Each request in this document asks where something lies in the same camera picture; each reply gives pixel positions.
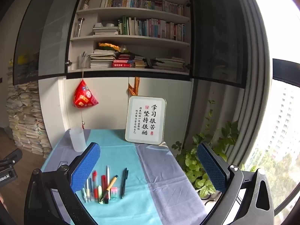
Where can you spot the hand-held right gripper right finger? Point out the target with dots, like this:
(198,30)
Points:
(211,168)

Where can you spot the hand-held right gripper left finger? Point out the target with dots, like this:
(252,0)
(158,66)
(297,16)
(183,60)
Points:
(85,166)

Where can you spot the slim red pen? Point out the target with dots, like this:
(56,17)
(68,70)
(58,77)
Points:
(94,175)

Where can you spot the slim white pen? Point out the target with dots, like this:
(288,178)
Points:
(108,175)

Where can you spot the thick red pen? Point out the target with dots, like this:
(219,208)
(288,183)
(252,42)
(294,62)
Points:
(103,182)

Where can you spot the grey green pen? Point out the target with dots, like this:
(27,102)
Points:
(91,191)

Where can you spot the translucent plastic pen cup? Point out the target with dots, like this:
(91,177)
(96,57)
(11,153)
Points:
(78,140)

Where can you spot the clear pen with blue cap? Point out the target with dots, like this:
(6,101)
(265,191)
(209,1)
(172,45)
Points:
(84,193)

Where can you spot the pale green white pen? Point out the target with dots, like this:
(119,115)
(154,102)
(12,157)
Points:
(99,191)

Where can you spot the pink and green eraser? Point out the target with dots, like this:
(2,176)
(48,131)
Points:
(114,193)

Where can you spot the black pen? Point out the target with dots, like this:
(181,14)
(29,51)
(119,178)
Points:
(123,182)

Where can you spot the green potted plant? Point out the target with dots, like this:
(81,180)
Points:
(194,166)

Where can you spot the pile of books and papers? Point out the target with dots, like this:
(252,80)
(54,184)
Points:
(28,121)

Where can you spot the red pyramid hanging ornament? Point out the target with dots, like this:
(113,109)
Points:
(84,96)

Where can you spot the framed calligraphy sign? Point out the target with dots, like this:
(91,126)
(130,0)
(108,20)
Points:
(145,119)

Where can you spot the medal with striped ribbon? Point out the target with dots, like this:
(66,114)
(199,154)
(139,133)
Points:
(135,84)

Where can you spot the clear plastic holder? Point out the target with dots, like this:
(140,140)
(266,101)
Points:
(84,61)

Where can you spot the stack of magazines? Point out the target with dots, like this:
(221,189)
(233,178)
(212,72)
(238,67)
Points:
(102,59)

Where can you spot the stack of red books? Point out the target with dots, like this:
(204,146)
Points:
(123,64)

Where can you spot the wide stack of booklets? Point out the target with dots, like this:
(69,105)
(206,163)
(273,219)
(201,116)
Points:
(167,63)

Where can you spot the small stack of brown books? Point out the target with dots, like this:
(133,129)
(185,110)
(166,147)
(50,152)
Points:
(140,63)

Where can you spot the orange flower garland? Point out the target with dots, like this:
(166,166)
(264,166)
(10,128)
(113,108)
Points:
(109,45)

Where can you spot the glass cabinet door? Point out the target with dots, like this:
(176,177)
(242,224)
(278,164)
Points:
(46,28)
(218,39)

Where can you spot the white bookshelf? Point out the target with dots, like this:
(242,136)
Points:
(131,38)

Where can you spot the stack of white books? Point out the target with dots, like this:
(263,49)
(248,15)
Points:
(105,30)

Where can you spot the row of green and white books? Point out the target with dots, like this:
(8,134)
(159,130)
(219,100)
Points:
(152,28)

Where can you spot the long row of colourful books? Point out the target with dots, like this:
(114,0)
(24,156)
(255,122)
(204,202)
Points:
(140,4)

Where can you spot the dark window frame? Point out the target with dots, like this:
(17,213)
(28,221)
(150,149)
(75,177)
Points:
(286,71)

